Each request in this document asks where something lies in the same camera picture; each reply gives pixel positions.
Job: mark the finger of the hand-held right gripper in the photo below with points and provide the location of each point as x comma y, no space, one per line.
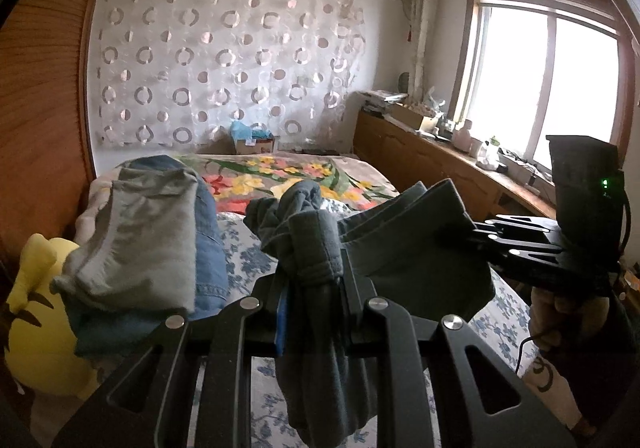
525,255
520,226

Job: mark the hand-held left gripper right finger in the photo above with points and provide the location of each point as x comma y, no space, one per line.
352,313

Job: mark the wooden wardrobe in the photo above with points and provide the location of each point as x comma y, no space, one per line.
45,128

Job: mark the person's right forearm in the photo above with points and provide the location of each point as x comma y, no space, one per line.
565,388

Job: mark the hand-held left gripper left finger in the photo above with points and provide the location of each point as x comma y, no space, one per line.
281,325

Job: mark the long wooden cabinet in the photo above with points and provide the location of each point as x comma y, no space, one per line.
425,163

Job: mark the yellow plush toy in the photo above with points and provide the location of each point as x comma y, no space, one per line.
40,338

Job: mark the small cardboard box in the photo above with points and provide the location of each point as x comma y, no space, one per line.
257,147

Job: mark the folded grey-green pants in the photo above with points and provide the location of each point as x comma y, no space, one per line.
145,238

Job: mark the person's right hand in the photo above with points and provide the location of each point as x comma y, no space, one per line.
552,318

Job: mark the circle patterned sheer curtain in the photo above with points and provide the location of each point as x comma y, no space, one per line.
225,53

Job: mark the white plastic bottle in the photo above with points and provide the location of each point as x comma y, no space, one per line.
467,138

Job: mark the white wrapped pipe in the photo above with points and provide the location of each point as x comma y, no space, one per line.
421,28

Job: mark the pink floral bedspread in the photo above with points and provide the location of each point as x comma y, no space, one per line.
280,173

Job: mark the cream cloth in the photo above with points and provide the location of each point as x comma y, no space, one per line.
95,213

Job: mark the blue floral white sheet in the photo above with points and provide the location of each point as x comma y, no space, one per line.
500,323

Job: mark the window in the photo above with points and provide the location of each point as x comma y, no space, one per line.
575,78

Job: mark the light blue cloth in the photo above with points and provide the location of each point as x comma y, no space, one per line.
247,131

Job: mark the stack of papers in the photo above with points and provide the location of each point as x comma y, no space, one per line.
382,101

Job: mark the open cardboard box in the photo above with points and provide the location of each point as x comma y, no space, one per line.
415,116

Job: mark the blue-grey pants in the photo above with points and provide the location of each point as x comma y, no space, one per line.
310,248

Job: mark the folded blue denim jeans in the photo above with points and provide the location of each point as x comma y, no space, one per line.
210,248

